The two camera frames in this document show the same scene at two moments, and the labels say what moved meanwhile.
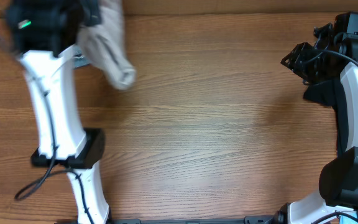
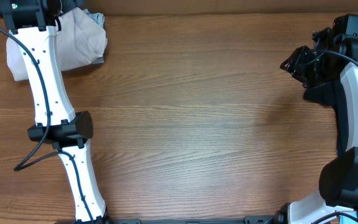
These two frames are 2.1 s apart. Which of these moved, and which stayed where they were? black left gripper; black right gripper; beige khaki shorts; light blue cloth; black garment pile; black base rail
Moved: beige khaki shorts; black left gripper
Stayed: black garment pile; black right gripper; light blue cloth; black base rail
